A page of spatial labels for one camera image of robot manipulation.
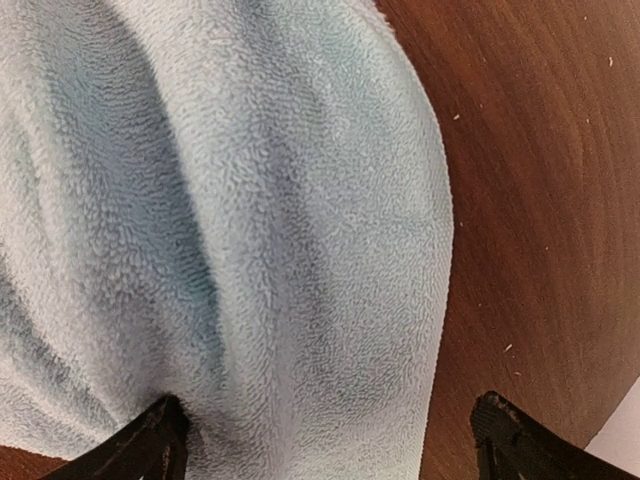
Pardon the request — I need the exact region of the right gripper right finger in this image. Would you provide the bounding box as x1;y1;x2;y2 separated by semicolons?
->
470;391;635;480

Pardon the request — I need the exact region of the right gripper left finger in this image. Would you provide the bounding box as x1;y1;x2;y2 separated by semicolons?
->
44;395;190;480

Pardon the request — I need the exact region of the light blue towel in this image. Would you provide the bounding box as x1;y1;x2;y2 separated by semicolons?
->
1;1;454;479

